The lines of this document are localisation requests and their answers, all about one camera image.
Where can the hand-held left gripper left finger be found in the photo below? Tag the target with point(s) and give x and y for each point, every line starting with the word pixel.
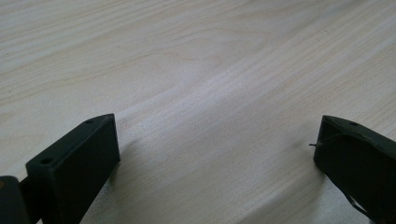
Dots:
pixel 74 168

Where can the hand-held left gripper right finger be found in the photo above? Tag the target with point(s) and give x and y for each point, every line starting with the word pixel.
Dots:
pixel 361 161

